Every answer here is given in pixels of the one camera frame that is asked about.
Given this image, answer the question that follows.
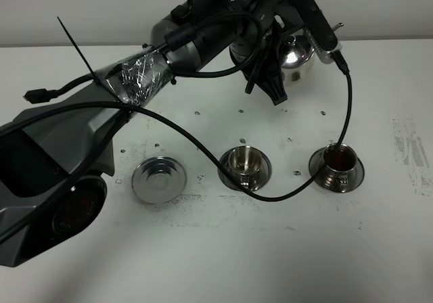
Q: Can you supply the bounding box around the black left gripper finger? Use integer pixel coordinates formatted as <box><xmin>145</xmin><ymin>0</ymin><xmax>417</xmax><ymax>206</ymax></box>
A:
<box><xmin>256</xmin><ymin>57</ymin><xmax>288</xmax><ymax>106</ymax></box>

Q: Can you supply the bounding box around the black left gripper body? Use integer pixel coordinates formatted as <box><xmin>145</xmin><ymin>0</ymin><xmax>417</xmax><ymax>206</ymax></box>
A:
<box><xmin>241</xmin><ymin>18</ymin><xmax>281</xmax><ymax>93</ymax></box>

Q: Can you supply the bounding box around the stainless steel teapot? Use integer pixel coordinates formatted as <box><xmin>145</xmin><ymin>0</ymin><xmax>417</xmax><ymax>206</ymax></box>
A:
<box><xmin>280</xmin><ymin>28</ymin><xmax>342</xmax><ymax>88</ymax></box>

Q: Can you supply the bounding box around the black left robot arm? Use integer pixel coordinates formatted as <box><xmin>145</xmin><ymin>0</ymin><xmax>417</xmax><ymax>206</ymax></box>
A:
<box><xmin>1</xmin><ymin>0</ymin><xmax>279</xmax><ymax>267</ymax></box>

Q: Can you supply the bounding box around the middle stainless steel teacup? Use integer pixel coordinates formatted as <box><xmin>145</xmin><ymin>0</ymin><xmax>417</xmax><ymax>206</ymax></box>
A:
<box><xmin>227</xmin><ymin>145</ymin><xmax>263</xmax><ymax>190</ymax></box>

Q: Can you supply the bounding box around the stainless steel teacup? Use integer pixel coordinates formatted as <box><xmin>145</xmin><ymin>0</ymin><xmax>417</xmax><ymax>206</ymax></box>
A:
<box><xmin>322</xmin><ymin>143</ymin><xmax>359</xmax><ymax>188</ymax></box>
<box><xmin>227</xmin><ymin>145</ymin><xmax>263</xmax><ymax>190</ymax></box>

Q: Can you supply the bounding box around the right stainless steel saucer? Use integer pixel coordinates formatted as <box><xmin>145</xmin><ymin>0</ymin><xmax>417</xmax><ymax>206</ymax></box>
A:
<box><xmin>309</xmin><ymin>146</ymin><xmax>365</xmax><ymax>193</ymax></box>

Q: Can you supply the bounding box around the stainless steel saucer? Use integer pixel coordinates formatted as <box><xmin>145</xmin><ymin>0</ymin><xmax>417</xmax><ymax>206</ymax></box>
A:
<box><xmin>309</xmin><ymin>146</ymin><xmax>365</xmax><ymax>193</ymax></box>
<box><xmin>219</xmin><ymin>148</ymin><xmax>272</xmax><ymax>191</ymax></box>

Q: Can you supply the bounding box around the middle stainless steel saucer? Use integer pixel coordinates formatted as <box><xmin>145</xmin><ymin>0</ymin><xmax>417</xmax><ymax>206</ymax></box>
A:
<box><xmin>219</xmin><ymin>148</ymin><xmax>272</xmax><ymax>191</ymax></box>

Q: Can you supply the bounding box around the right stainless steel teacup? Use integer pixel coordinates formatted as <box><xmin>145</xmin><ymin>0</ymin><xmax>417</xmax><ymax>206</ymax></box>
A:
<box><xmin>322</xmin><ymin>143</ymin><xmax>359</xmax><ymax>188</ymax></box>

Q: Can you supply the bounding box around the steel teapot saucer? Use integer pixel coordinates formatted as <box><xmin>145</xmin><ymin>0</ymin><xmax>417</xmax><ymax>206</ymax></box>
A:
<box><xmin>131</xmin><ymin>156</ymin><xmax>187</xmax><ymax>204</ymax></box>

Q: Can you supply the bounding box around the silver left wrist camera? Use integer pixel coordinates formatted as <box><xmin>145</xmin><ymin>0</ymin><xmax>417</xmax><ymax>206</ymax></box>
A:
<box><xmin>277</xmin><ymin>0</ymin><xmax>344</xmax><ymax>64</ymax></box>

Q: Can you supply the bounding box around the black cable tie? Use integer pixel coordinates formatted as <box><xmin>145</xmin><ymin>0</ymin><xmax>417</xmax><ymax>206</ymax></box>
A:
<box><xmin>57</xmin><ymin>17</ymin><xmax>131</xmax><ymax>107</ymax></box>

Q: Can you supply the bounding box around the loose black usb plug cable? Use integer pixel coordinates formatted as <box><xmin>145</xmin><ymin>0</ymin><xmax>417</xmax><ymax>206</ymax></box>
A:
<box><xmin>22</xmin><ymin>74</ymin><xmax>92</xmax><ymax>105</ymax></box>

